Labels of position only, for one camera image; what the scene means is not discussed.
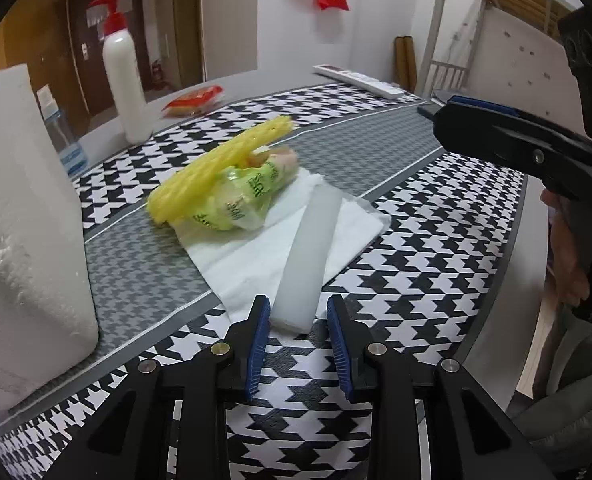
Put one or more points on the white pump lotion bottle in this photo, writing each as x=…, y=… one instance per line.
x=123, y=85

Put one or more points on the person's right forearm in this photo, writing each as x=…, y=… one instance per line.
x=566, y=385

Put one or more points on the wooden wardrobe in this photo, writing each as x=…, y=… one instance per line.
x=25, y=35

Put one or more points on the white foam box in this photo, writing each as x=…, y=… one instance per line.
x=20, y=235

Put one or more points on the red snack packet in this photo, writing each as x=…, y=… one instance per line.
x=193, y=101

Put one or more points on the red fire extinguisher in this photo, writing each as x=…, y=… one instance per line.
x=158, y=72

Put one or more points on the wooden boards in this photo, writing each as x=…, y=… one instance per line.
x=406, y=62

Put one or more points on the green plastic bag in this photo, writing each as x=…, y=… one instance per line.
x=235, y=205

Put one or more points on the yellow foam net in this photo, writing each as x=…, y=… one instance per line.
x=210, y=170

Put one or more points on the blue spray bottle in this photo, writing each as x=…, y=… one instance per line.
x=68, y=150

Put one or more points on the translucent white foam strip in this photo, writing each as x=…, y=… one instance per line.
x=308, y=250

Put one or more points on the black phone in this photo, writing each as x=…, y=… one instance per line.
x=426, y=109

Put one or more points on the white remote control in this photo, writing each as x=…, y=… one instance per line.
x=358, y=80

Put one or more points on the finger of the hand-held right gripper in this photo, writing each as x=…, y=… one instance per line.
x=501, y=145
x=486, y=108

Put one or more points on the houndstooth tablecloth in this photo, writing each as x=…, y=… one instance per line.
x=426, y=260

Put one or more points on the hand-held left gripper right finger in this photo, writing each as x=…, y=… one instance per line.
x=338, y=350

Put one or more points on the wooden side door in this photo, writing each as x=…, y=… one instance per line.
x=185, y=20

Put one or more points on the dark brown door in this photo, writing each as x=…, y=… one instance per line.
x=80, y=35

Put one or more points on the person's right hand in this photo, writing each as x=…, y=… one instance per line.
x=568, y=260

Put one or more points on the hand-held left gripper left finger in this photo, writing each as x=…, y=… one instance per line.
x=256, y=350

